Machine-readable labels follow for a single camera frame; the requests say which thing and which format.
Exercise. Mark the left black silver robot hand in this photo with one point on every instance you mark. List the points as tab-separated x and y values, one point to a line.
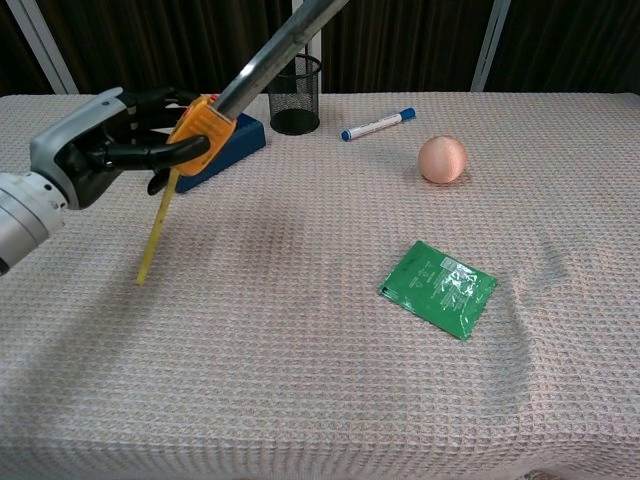
75	135

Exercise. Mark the yellow tape measure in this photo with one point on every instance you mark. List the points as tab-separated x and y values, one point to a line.
205	125

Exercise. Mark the dark pleated curtain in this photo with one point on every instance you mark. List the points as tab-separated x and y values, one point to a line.
150	40

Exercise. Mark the blue printed pencil case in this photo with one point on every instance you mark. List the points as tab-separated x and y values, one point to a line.
240	140

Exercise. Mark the black mesh pen holder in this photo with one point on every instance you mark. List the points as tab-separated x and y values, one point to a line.
295	107

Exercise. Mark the grey metal pole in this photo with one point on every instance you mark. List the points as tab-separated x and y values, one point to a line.
280	50

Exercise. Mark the white marker with blue cap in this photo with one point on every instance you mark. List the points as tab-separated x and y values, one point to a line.
375	125

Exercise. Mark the beige waffle tablecloth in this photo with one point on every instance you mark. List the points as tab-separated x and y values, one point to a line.
300	375

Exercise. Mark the peach coloured ball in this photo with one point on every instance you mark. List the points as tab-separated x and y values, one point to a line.
442	160

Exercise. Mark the green foil packet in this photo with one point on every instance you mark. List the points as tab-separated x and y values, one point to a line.
430	285

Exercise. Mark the white frame post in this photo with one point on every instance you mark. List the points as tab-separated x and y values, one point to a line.
491	45
314	47
42	45

